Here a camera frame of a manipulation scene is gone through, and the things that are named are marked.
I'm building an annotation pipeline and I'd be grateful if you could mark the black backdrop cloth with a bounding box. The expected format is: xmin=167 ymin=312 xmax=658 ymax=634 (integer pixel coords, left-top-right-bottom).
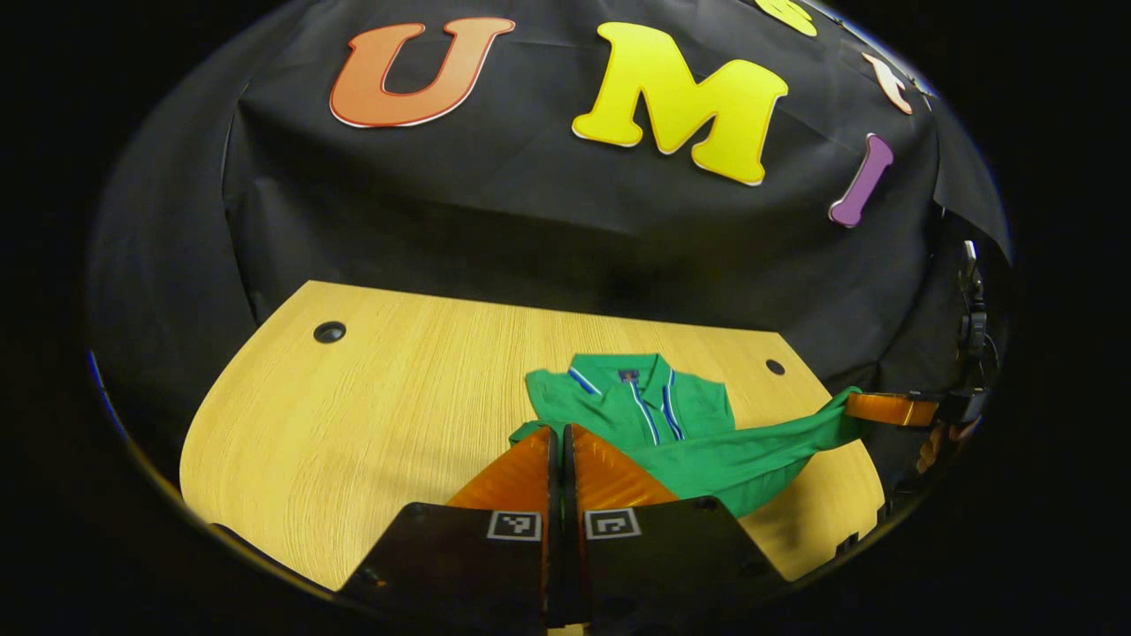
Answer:
xmin=86 ymin=0 xmax=1014 ymax=522

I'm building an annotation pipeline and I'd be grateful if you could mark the green T-shirt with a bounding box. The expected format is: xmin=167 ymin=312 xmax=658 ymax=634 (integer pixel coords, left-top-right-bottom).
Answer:
xmin=508 ymin=352 xmax=865 ymax=519

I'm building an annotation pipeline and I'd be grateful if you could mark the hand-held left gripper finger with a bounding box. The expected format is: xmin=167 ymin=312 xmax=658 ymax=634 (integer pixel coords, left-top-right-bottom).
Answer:
xmin=564 ymin=423 xmax=789 ymax=633
xmin=340 ymin=424 xmax=564 ymax=633

